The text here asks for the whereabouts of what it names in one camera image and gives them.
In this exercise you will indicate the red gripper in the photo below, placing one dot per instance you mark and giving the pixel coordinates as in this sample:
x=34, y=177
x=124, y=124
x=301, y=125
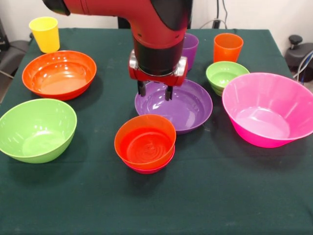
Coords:
x=156, y=79

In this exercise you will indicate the purple plastic bowl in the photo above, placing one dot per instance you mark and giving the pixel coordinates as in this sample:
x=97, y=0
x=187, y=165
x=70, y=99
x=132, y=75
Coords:
x=185, y=107

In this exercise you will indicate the small orange plastic bowl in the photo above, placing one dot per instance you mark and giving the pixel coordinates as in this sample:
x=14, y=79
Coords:
x=137, y=132

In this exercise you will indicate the purple plastic cup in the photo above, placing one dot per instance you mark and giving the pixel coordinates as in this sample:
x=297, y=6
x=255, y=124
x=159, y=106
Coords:
x=192, y=51

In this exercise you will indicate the small red plastic bowl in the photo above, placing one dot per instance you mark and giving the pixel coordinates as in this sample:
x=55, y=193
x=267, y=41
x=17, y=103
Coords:
x=149, y=171

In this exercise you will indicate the yellow plastic cup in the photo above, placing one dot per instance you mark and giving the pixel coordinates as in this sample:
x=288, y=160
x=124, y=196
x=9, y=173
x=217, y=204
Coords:
x=45, y=36

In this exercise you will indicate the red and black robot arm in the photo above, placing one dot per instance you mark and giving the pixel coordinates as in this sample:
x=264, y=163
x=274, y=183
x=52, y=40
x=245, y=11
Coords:
x=156, y=29

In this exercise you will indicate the small green plastic bowl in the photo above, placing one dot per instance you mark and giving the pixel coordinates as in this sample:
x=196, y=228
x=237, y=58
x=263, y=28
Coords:
x=222, y=76

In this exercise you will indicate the orange plastic cup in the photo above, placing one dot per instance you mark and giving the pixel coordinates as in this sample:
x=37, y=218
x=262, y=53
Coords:
x=227, y=51

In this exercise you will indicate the black power adapter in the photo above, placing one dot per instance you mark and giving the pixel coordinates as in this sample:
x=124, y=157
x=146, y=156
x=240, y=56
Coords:
x=216, y=23

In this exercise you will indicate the large orange plastic bowl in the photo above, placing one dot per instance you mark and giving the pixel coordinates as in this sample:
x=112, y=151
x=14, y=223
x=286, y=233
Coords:
x=58, y=76

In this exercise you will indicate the dark green tablecloth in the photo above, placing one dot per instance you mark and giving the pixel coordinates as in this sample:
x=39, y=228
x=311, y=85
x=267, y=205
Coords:
x=156, y=195

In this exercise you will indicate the large pink plastic bowl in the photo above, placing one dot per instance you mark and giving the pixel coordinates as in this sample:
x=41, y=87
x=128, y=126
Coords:
x=264, y=110

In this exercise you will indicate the large green plastic bowl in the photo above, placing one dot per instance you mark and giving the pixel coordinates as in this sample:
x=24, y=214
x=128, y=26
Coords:
x=36, y=129

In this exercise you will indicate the grey office chair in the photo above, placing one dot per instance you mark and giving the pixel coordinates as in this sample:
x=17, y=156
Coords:
x=14, y=52

